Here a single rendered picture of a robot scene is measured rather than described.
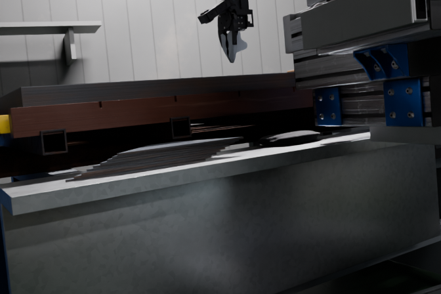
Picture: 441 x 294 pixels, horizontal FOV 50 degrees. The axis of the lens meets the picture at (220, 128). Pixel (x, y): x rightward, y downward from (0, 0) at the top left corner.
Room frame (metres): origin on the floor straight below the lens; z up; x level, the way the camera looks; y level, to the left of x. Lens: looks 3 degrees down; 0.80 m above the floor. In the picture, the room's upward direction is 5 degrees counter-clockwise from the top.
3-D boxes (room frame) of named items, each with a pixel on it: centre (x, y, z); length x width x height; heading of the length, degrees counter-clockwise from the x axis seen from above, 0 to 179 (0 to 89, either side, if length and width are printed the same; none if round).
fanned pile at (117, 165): (1.01, 0.15, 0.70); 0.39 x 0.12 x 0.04; 121
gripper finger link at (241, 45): (1.41, -0.07, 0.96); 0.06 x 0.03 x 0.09; 121
